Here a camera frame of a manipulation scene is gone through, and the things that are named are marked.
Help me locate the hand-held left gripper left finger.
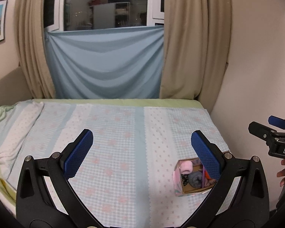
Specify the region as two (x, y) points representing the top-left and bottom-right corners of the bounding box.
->
(15, 129), (102, 228)

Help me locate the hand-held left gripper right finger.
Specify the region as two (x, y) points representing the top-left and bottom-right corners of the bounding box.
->
(183, 130), (269, 228)

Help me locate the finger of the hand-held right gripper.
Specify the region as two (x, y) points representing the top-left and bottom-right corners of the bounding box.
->
(248, 121), (279, 146)
(268, 116), (285, 132)

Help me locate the pink sock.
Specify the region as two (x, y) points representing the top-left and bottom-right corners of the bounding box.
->
(179, 161), (194, 174)

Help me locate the grey sock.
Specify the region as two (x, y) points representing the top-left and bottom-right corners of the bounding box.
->
(188, 172), (204, 188)

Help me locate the pink patterned cardboard box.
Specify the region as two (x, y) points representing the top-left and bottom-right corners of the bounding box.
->
(173, 157), (231, 197)

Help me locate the person's right hand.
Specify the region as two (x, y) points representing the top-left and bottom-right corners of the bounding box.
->
(277, 159), (285, 188)

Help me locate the light blue dotted blanket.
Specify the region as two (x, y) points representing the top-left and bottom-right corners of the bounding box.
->
(0, 100), (230, 227)

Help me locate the light blue hanging sheet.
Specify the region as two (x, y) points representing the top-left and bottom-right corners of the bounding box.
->
(45, 26), (165, 99)

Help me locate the grey beige headboard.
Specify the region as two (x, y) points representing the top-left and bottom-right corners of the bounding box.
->
(0, 66), (33, 111)

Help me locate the beige curtain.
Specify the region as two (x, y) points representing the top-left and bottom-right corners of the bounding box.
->
(160, 0), (232, 101)
(14, 0), (56, 99)

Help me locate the white framed window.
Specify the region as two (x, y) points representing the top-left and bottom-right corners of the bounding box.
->
(43, 0), (166, 32)

